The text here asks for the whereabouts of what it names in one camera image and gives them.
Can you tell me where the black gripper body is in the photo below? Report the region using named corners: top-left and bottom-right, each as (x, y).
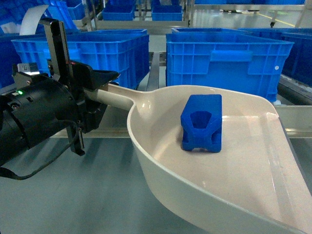
top-left (13, 19), bottom-right (119, 156)

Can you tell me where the blue crate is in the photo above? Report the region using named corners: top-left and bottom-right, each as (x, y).
top-left (240, 28), bottom-right (312, 86)
top-left (166, 31), bottom-right (294, 102)
top-left (12, 29), bottom-right (149, 89)

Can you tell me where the beige plastic dustpan tray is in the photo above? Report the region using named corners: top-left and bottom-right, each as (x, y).
top-left (88, 84), bottom-right (312, 234)

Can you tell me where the black cable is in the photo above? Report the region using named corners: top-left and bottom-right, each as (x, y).
top-left (0, 119), bottom-right (80, 181)

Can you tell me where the blue plastic block part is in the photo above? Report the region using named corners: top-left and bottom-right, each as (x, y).
top-left (180, 94), bottom-right (222, 153)

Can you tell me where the steel flow rack shelf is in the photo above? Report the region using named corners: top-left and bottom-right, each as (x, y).
top-left (96, 0), bottom-right (312, 139)

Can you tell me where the blue crate left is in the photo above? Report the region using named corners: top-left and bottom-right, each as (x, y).
top-left (12, 29), bottom-right (149, 89)

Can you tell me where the blue crate behind right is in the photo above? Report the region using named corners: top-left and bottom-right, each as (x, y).
top-left (240, 28), bottom-right (312, 86)

